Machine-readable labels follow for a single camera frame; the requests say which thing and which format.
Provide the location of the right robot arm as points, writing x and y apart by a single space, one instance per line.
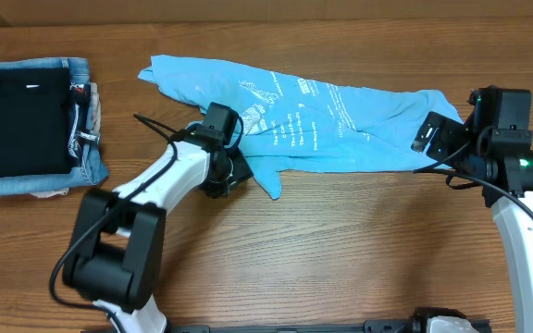
493 152

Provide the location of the folded blue jeans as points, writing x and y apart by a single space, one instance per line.
91 171

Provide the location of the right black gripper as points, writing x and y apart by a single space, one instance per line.
446 131

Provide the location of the folded black printed garment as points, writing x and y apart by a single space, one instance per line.
79 125

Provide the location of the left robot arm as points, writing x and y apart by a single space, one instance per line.
115 253

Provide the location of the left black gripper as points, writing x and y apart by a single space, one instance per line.
242 170

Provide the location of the light blue printed t-shirt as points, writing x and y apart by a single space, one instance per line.
292 123

